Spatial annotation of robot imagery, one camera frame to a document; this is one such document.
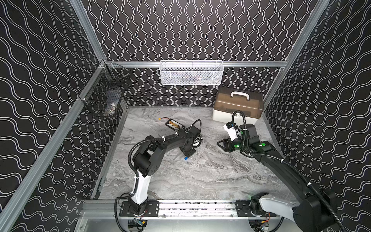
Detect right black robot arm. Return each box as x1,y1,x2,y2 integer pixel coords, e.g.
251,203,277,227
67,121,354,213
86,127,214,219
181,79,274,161
213,111,346,232

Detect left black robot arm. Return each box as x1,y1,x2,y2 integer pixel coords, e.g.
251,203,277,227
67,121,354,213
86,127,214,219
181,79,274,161
118,119,203,216

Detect brown lid white toolbox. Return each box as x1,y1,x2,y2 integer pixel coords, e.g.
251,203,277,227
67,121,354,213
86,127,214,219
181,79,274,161
212,87,264,124

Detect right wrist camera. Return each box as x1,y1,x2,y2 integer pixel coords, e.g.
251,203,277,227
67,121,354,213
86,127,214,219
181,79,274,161
223,121,240,141

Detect black battery pack with cable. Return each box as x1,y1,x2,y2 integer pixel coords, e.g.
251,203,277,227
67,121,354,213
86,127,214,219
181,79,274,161
159,117,185,131

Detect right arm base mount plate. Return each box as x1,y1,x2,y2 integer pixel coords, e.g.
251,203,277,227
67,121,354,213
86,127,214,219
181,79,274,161
235,200,276,218

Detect white mesh wall basket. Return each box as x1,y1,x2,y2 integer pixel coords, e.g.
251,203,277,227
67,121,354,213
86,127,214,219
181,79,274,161
159,60,224,86

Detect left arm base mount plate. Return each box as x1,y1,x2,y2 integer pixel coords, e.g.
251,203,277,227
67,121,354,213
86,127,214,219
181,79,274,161
119,200,159,217

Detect black wire wall basket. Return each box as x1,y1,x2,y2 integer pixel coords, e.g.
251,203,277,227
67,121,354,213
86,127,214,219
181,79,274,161
78,60,132,118

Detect aluminium front rail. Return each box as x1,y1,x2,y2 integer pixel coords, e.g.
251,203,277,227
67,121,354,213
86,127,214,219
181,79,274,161
82,195,299,221

